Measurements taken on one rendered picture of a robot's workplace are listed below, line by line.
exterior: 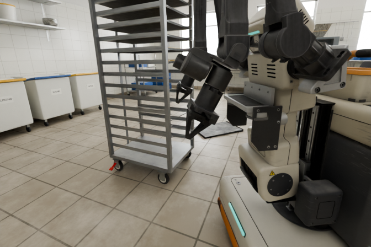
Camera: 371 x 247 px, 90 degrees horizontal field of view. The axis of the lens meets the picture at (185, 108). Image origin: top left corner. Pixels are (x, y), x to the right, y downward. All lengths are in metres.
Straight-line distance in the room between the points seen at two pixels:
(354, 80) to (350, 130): 0.18
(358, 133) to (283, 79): 0.32
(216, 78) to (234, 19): 0.14
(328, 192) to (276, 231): 0.28
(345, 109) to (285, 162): 0.28
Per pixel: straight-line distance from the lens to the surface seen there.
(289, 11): 0.54
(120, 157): 1.79
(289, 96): 0.76
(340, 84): 0.64
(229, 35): 0.46
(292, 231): 1.02
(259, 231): 0.98
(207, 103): 0.46
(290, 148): 0.79
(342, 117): 0.88
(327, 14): 6.08
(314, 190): 0.83
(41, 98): 3.48
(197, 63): 0.45
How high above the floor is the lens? 0.97
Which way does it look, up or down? 15 degrees down
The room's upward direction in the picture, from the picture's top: 1 degrees counter-clockwise
